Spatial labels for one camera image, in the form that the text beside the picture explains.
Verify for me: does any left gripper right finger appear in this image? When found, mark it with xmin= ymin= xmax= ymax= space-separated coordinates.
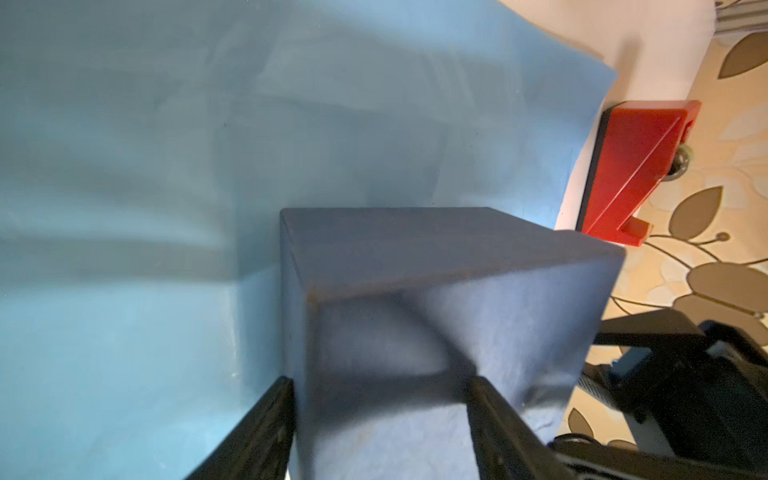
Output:
xmin=466 ymin=376 xmax=575 ymax=480

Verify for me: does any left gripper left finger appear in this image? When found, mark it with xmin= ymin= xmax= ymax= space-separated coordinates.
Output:
xmin=187 ymin=376 xmax=296 ymax=480

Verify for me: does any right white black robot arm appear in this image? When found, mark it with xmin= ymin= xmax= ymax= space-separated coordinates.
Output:
xmin=550 ymin=309 xmax=767 ymax=479

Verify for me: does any red tape dispenser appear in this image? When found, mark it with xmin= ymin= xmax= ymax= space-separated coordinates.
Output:
xmin=576 ymin=100 xmax=702 ymax=247

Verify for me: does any dark blue gift box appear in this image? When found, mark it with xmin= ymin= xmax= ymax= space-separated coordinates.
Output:
xmin=279 ymin=208 xmax=625 ymax=479

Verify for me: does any light blue wrapping paper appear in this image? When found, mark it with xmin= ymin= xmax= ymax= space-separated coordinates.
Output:
xmin=1 ymin=1 xmax=617 ymax=479

